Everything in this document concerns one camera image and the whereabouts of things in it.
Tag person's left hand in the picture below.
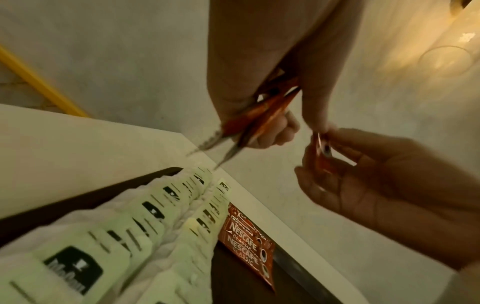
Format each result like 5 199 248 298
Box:
207 0 367 149

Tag person's right hand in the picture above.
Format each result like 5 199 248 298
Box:
293 127 480 271

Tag red sachets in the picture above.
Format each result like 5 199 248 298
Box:
185 68 303 170

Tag neat rows of tea bags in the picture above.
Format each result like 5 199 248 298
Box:
0 166 232 304

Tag brown plastic tray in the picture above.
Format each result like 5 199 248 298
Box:
0 167 342 304

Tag yellow metal railing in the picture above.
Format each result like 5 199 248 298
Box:
0 44 91 118

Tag glass wall lamp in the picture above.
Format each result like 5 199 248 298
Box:
417 0 480 78

